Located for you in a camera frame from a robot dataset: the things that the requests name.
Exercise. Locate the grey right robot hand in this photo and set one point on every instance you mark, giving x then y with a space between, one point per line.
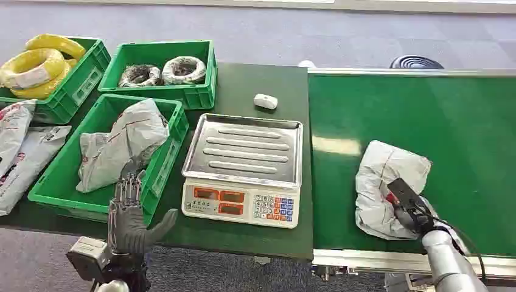
407 201

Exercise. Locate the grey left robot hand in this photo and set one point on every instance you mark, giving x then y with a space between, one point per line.
131 225

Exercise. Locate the grey plastic parcel bag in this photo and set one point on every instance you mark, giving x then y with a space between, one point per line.
379 189
14 129
121 145
28 161

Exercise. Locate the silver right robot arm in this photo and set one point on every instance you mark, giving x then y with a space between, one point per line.
451 266

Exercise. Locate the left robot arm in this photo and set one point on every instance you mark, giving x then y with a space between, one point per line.
127 274

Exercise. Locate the green plastic crate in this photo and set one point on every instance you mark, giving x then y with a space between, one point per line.
60 185
80 84
193 94

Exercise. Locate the green conveyor belt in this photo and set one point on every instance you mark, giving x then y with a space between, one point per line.
443 121

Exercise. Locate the electronic weighing scale steel tray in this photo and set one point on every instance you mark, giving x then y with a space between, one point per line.
244 169

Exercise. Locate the black round ribbed base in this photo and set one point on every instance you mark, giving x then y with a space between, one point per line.
416 63

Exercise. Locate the small white oval device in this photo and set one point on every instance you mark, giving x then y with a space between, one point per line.
265 101

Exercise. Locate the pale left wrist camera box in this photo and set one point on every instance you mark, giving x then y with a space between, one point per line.
86 258

